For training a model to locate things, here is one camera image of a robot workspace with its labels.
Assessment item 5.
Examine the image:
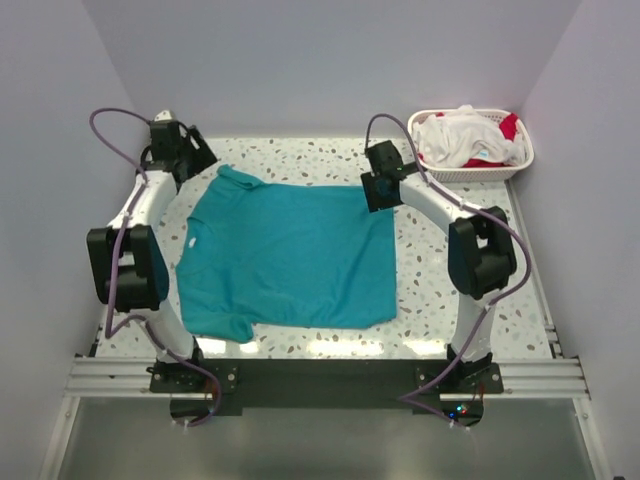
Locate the red t-shirt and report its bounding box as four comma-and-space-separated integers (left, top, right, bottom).
424, 112, 521, 170

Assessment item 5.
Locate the teal t-shirt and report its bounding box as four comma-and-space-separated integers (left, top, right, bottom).
176, 165, 397, 343

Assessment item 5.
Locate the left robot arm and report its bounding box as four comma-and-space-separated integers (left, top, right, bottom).
86, 110, 217, 392

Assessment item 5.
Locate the white t-shirt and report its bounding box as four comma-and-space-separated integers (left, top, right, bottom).
410, 103, 530, 169

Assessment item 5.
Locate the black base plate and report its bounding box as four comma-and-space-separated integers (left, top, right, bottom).
147, 359, 504, 425

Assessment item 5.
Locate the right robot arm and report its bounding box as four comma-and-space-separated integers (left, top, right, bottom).
361, 141, 517, 393

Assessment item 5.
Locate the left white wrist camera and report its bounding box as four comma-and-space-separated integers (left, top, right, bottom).
153, 110, 177, 122

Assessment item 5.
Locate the white laundry basket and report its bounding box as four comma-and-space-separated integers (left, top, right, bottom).
406, 107, 535, 183

